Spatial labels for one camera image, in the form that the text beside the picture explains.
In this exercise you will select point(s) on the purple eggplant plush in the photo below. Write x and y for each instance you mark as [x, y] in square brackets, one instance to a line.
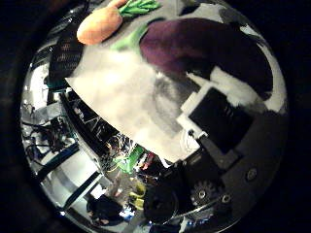
[194, 45]

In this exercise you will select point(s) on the round orange plush green leaves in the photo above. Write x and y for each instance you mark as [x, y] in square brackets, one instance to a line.
[100, 26]

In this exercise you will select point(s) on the green plastic object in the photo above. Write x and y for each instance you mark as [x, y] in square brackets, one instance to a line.
[132, 158]

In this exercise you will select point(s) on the yellow green chair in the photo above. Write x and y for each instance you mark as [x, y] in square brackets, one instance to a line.
[138, 197]

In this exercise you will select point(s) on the person in dark clothes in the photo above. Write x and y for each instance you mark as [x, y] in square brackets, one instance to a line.
[105, 210]

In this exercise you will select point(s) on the black mesh basket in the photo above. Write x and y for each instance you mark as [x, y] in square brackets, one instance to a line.
[66, 55]

